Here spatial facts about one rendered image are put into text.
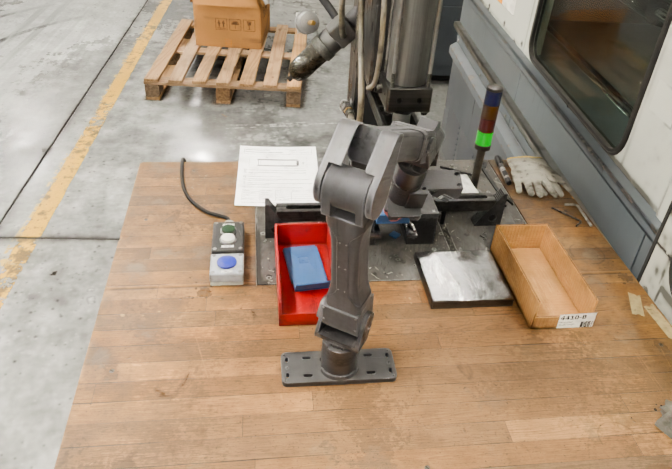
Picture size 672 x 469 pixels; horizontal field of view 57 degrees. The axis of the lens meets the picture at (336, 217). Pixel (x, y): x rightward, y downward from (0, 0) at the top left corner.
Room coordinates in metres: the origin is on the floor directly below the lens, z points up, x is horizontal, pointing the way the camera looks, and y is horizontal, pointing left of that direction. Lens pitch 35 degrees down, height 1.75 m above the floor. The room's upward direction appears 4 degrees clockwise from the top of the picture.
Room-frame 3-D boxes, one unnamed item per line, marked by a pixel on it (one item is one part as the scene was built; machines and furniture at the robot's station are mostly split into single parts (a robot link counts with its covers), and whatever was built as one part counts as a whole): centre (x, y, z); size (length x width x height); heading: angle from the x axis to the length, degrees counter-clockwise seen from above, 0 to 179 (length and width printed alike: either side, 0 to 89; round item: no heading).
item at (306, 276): (1.00, 0.05, 0.92); 0.15 x 0.07 x 0.03; 16
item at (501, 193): (1.23, -0.36, 0.95); 0.06 x 0.03 x 0.09; 99
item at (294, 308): (0.97, 0.05, 0.93); 0.25 x 0.12 x 0.06; 9
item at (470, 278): (1.01, -0.27, 0.91); 0.17 x 0.16 x 0.02; 99
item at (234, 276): (0.98, 0.22, 0.90); 0.07 x 0.07 x 0.06; 9
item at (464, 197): (1.22, -0.29, 0.95); 0.15 x 0.03 x 0.10; 99
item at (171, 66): (4.27, 0.80, 0.07); 1.20 x 1.00 x 0.14; 2
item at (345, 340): (0.75, -0.02, 1.00); 0.09 x 0.06 x 0.06; 66
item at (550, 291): (1.01, -0.44, 0.93); 0.25 x 0.13 x 0.08; 9
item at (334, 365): (0.74, -0.02, 0.94); 0.20 x 0.07 x 0.08; 99
